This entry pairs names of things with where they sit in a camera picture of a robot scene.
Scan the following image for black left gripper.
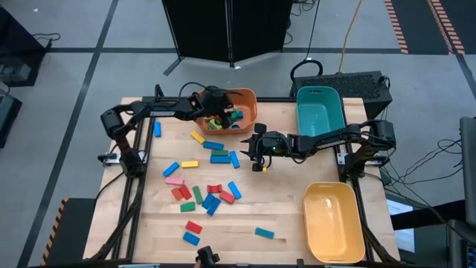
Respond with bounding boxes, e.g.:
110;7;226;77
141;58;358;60
200;86;241;128

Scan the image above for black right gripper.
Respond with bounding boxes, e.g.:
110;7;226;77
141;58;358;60
240;122;297;173

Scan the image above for orange plastic bin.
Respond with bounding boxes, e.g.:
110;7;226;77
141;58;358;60
194;87;259;135

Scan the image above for teal plastic bin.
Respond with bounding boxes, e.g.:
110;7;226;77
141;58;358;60
295;86;347;138

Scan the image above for teal wooden block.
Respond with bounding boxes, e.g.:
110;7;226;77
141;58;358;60
254;226;275;240

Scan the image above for yellow plastic bin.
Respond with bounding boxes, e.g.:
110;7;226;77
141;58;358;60
302;181;367;264

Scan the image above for black perforated computer case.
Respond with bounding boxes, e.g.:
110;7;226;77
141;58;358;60
289;69;394;123

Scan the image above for black device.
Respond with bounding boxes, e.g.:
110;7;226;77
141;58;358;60
196;245;221;268

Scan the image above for white paper sheet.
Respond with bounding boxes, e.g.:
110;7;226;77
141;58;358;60
385;199;417;255

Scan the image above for black bar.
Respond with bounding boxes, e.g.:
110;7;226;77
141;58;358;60
390;199;468;231

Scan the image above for black mat hazard stripe edge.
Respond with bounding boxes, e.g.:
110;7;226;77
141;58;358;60
39;197;98;268

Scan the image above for black mat orange stripes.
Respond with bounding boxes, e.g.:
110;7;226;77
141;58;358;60
385;0;476;56

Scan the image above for grey box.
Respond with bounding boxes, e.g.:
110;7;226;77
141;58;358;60
0;63;33;85

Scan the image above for black equipment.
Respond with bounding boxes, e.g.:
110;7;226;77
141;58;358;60
0;87;23;149

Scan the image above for dark desk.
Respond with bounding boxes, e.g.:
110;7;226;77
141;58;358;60
0;5;48;89

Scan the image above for dark grey equipment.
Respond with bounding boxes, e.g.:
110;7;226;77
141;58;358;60
447;218;476;268

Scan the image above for silver mounting bracket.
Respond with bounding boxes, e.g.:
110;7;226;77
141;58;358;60
336;151;353;167

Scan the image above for thick black cable loop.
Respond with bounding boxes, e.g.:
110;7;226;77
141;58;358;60
289;58;324;82

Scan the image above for thin black hanging cable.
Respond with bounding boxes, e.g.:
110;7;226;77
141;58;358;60
303;0;321;63

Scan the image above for long yellow cable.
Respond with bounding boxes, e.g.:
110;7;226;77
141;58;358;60
336;0;364;74

